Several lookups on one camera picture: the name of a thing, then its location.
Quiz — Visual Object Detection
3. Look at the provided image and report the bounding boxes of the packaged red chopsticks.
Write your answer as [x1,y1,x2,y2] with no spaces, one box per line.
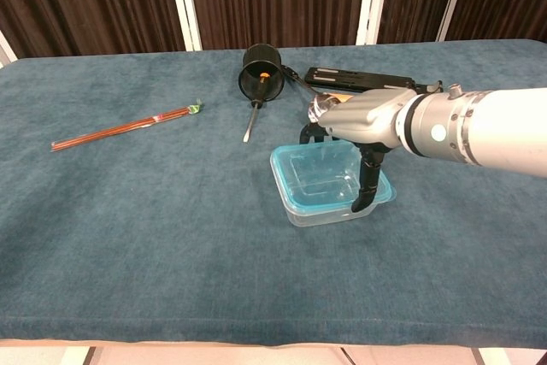
[50,98,204,153]

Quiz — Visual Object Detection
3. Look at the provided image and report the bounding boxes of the steel ladle black handle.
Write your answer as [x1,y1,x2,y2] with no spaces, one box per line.
[280,63,343,125]

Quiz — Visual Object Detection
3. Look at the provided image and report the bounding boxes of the clear plastic container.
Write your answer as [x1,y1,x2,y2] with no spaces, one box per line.
[279,187,385,228]

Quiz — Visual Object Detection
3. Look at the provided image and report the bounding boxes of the blue tablecloth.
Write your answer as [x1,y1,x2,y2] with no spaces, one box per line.
[0,38,547,348]

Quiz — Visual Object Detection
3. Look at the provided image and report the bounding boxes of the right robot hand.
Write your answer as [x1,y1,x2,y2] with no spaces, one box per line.
[298,87,418,214]

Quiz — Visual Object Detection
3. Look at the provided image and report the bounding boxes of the black folding laptop stand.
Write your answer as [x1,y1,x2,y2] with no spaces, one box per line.
[303,66,444,95]

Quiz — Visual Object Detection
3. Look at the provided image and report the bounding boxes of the black orange handled screwdriver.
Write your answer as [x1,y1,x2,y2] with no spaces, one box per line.
[242,70,271,144]

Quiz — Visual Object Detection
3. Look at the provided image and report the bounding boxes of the black mesh pen cup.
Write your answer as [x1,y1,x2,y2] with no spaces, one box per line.
[238,43,286,103]

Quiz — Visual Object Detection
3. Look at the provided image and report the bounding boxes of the teal plastic lid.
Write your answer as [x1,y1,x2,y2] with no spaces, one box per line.
[269,140,397,215]

